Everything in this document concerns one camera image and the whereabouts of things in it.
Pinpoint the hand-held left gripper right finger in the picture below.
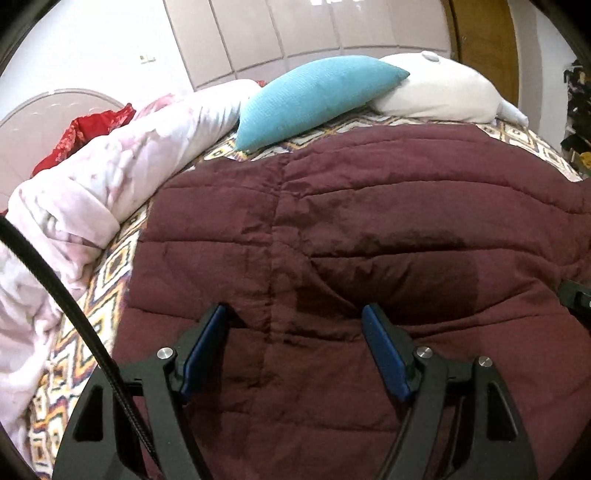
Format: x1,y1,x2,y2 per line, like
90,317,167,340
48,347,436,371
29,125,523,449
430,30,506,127
361,303,539,480

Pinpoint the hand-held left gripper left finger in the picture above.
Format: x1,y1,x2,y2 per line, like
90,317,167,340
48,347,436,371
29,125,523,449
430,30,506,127
52,302,250,480

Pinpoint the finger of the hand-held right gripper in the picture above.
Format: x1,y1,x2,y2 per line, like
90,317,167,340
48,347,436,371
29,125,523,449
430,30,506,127
556,278,591,330

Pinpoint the maroon quilted comforter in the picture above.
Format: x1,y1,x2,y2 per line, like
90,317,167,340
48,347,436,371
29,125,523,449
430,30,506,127
113,124,591,480

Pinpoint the geometric patterned bedsheet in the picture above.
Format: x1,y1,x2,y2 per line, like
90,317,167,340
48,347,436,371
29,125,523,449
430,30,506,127
28,111,585,478

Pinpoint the dark clutter pile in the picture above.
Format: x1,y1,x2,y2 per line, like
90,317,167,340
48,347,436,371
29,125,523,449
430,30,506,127
561,59,591,178

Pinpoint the pale pink floral duvet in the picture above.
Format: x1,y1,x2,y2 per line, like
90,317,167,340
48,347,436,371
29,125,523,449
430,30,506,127
0,79,262,457

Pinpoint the white pillow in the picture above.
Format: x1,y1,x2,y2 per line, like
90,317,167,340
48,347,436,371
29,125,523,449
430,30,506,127
369,52,529,125

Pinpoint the red cloth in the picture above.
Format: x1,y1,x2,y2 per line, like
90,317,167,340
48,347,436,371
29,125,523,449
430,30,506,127
31,104,137,178

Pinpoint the teal pillow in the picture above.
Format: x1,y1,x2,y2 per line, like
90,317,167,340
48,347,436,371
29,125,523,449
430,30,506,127
235,55,411,152

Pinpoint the wooden door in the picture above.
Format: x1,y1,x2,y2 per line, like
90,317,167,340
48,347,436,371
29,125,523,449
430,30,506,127
441,0,520,112

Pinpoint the glossy beige headboard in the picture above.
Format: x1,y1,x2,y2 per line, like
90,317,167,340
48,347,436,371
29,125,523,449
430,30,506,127
0,90,127,188

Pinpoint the black braided cable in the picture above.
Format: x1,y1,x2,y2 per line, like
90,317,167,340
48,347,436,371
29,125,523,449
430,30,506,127
0,216,160,464

